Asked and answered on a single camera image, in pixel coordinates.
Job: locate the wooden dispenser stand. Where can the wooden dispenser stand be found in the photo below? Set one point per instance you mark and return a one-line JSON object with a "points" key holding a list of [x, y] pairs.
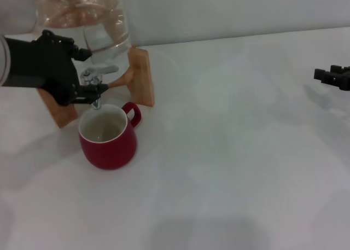
{"points": [[142, 75]]}

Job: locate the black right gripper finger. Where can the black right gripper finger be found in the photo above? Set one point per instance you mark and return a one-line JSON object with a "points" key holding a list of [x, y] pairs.
{"points": [[340, 69], [339, 80]]}

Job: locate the chrome faucet with lever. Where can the chrome faucet with lever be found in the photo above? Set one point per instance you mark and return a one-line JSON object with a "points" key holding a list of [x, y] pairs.
{"points": [[104, 69]]}

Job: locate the clear glass water dispenser jar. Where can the clear glass water dispenser jar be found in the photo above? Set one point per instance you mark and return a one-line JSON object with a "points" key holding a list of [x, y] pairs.
{"points": [[104, 28]]}

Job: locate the red cup with white inside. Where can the red cup with white inside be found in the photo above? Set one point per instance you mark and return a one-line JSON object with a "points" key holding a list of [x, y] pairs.
{"points": [[109, 151]]}

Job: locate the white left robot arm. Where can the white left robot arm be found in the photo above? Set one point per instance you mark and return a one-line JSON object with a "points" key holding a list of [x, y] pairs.
{"points": [[3, 61]]}

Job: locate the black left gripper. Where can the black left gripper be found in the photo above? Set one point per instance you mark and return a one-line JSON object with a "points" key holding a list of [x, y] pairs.
{"points": [[43, 66]]}

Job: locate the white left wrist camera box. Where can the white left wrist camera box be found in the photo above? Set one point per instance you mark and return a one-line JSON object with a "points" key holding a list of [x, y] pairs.
{"points": [[16, 12]]}

